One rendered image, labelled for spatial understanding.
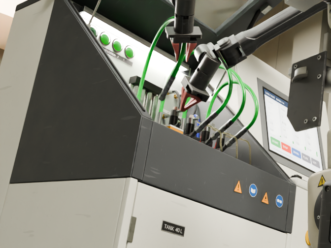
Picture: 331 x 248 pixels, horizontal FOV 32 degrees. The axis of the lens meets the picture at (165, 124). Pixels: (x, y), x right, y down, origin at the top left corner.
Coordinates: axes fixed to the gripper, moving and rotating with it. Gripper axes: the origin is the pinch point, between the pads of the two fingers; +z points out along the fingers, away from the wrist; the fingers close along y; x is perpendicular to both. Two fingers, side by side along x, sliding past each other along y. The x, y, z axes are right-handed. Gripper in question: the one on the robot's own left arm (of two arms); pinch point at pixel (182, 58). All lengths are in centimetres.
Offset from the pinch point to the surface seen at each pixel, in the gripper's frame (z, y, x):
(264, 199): 35.9, -24.1, 24.6
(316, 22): 83, -141, -241
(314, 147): 63, -67, -42
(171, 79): 5.8, 3.2, 2.4
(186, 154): 12.8, 2.6, 32.9
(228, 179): 24.6, -10.8, 28.8
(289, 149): 55, -51, -30
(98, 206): 20, 26, 45
